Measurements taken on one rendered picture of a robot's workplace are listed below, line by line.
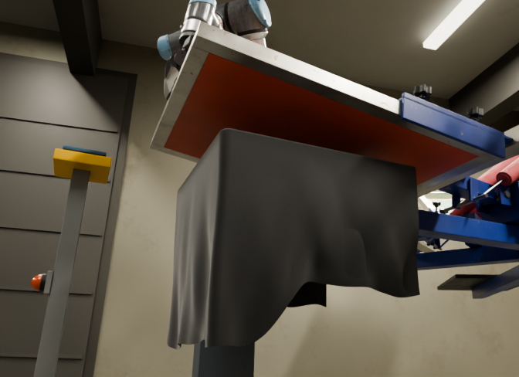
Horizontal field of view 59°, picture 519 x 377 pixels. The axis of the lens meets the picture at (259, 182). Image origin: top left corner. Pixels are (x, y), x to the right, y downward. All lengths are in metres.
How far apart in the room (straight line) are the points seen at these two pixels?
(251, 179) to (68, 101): 3.46
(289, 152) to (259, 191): 0.12
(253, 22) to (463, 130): 0.90
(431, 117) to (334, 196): 0.30
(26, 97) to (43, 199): 0.91
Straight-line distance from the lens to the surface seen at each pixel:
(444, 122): 1.16
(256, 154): 0.95
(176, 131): 1.32
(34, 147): 4.15
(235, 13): 1.79
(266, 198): 0.93
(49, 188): 4.00
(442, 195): 3.22
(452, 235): 1.46
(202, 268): 0.99
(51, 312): 1.14
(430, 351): 4.51
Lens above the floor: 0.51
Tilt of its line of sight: 21 degrees up
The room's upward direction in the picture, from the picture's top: 2 degrees clockwise
